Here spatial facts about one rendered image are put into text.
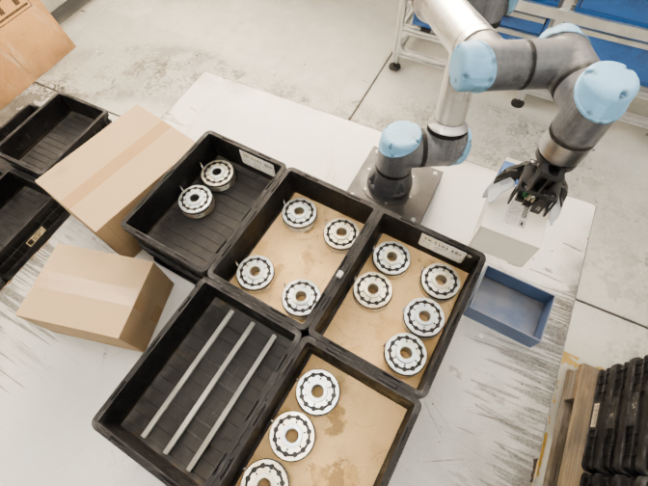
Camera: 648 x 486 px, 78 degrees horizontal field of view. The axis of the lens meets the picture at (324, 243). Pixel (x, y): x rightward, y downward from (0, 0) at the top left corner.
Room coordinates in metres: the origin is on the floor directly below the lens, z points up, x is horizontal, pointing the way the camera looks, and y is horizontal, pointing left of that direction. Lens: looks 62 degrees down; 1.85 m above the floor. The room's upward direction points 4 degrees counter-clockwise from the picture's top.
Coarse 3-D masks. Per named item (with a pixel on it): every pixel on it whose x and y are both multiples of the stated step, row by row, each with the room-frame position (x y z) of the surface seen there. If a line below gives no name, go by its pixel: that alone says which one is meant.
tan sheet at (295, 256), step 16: (320, 208) 0.66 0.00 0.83; (272, 224) 0.62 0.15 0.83; (320, 224) 0.61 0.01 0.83; (272, 240) 0.57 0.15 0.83; (288, 240) 0.56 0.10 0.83; (304, 240) 0.56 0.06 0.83; (320, 240) 0.56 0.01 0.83; (272, 256) 0.51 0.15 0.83; (288, 256) 0.51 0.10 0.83; (304, 256) 0.51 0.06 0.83; (320, 256) 0.50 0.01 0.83; (336, 256) 0.50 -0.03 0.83; (256, 272) 0.47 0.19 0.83; (288, 272) 0.46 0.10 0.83; (304, 272) 0.46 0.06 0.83; (320, 272) 0.45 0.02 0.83; (272, 288) 0.42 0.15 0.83; (320, 288) 0.41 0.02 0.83; (272, 304) 0.37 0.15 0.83; (304, 320) 0.32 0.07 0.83
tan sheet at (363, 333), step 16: (384, 240) 0.54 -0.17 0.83; (416, 256) 0.48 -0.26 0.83; (432, 256) 0.48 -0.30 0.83; (416, 272) 0.43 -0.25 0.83; (464, 272) 0.42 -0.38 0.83; (352, 288) 0.40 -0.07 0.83; (400, 288) 0.39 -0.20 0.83; (416, 288) 0.39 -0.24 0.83; (352, 304) 0.36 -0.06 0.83; (400, 304) 0.35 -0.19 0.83; (448, 304) 0.34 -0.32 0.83; (336, 320) 0.31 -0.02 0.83; (352, 320) 0.31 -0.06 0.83; (368, 320) 0.31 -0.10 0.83; (384, 320) 0.31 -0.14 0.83; (400, 320) 0.30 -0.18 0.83; (336, 336) 0.27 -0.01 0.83; (352, 336) 0.27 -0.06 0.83; (368, 336) 0.27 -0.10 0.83; (384, 336) 0.27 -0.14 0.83; (368, 352) 0.23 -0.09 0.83; (400, 352) 0.22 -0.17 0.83; (432, 352) 0.22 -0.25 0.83; (384, 368) 0.18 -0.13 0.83; (416, 384) 0.14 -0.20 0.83
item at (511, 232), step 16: (512, 160) 0.56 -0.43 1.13; (496, 208) 0.44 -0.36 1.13; (512, 208) 0.43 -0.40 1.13; (528, 208) 0.43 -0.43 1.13; (480, 224) 0.40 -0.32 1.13; (496, 224) 0.40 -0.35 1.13; (512, 224) 0.40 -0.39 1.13; (528, 224) 0.39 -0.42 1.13; (544, 224) 0.39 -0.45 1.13; (480, 240) 0.39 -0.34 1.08; (496, 240) 0.38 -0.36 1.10; (512, 240) 0.36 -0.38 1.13; (528, 240) 0.36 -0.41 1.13; (496, 256) 0.37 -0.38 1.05; (512, 256) 0.35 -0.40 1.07; (528, 256) 0.34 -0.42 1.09
